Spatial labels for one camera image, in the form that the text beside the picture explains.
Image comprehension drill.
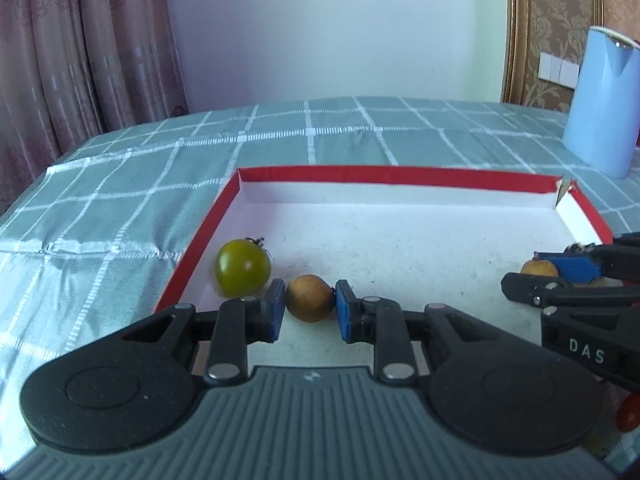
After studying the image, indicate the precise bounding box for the red cherry tomato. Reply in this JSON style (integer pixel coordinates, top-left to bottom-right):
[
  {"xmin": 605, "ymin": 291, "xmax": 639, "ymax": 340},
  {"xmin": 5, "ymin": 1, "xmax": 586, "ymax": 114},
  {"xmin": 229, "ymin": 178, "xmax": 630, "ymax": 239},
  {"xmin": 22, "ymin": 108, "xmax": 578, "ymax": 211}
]
[{"xmin": 616, "ymin": 394, "xmax": 640, "ymax": 433}]

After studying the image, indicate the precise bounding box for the blue electric kettle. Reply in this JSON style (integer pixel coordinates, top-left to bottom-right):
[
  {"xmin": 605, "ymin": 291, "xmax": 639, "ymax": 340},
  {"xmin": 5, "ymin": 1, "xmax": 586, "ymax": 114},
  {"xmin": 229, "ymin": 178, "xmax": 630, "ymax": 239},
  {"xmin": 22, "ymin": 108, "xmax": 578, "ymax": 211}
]
[{"xmin": 561, "ymin": 26, "xmax": 640, "ymax": 179}]

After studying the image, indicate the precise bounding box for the brown patterned curtain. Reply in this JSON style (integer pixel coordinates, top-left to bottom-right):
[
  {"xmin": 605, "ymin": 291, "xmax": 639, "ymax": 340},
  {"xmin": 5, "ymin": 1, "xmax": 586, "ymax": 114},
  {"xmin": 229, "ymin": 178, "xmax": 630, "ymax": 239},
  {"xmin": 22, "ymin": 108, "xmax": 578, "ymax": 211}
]
[{"xmin": 0, "ymin": 0, "xmax": 190, "ymax": 211}]

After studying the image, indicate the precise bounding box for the red shallow cardboard box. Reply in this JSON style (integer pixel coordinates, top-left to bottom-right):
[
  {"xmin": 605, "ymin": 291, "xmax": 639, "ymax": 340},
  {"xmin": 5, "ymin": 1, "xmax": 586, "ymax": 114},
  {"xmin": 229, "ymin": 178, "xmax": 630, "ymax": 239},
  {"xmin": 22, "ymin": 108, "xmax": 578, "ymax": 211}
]
[{"xmin": 154, "ymin": 166, "xmax": 616, "ymax": 348}]

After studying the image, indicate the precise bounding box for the gold framed chair back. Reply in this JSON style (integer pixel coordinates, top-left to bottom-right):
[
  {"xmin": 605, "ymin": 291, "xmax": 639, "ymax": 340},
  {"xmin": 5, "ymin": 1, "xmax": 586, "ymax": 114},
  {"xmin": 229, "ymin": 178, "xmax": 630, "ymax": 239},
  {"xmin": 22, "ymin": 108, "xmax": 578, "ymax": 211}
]
[{"xmin": 501, "ymin": 0, "xmax": 640, "ymax": 113}]

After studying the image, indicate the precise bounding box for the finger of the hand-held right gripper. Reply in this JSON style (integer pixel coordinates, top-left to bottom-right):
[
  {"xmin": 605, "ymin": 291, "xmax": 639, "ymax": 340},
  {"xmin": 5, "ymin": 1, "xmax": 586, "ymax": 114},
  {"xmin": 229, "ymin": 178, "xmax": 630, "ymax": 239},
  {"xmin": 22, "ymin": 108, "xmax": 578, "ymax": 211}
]
[
  {"xmin": 501, "ymin": 272, "xmax": 640, "ymax": 308},
  {"xmin": 535, "ymin": 232, "xmax": 640, "ymax": 286}
]

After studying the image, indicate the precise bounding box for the brown longan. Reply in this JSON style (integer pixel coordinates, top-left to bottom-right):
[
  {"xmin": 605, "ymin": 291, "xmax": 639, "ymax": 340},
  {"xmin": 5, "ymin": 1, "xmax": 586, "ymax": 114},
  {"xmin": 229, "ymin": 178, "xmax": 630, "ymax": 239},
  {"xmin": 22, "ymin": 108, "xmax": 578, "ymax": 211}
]
[
  {"xmin": 521, "ymin": 257, "xmax": 560, "ymax": 278},
  {"xmin": 286, "ymin": 274, "xmax": 335, "ymax": 323}
]

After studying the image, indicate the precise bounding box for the green tomato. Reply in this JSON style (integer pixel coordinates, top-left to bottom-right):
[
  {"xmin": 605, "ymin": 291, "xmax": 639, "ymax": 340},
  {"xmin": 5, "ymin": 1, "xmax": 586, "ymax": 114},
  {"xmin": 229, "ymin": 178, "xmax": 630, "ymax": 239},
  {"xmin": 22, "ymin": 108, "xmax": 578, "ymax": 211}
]
[{"xmin": 215, "ymin": 236, "xmax": 273, "ymax": 297}]

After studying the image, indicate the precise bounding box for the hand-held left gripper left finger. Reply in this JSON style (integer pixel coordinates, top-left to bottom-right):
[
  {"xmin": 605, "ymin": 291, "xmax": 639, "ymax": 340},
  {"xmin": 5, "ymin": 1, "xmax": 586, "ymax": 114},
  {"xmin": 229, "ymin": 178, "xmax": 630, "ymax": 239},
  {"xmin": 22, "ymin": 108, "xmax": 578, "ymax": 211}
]
[{"xmin": 120, "ymin": 280, "xmax": 287, "ymax": 386}]

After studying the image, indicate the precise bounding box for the green checked tablecloth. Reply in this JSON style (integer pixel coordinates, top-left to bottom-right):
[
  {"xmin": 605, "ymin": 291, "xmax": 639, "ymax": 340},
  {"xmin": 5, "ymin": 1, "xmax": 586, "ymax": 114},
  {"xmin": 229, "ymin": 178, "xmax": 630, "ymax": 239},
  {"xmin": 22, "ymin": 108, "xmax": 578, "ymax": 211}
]
[{"xmin": 0, "ymin": 96, "xmax": 640, "ymax": 461}]

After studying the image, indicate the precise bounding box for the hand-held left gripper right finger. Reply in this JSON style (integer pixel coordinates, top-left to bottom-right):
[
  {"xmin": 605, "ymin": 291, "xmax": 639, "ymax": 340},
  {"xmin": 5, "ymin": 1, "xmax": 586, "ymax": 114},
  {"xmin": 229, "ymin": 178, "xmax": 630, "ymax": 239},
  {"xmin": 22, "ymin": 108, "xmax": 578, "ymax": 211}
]
[{"xmin": 335, "ymin": 280, "xmax": 501, "ymax": 386}]

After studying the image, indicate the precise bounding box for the white wall switch panel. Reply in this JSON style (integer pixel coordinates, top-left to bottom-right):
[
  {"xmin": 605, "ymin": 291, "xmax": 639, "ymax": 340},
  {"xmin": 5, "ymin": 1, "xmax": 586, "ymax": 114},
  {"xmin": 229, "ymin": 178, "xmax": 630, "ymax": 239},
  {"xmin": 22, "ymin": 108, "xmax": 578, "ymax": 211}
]
[{"xmin": 539, "ymin": 52, "xmax": 581, "ymax": 83}]

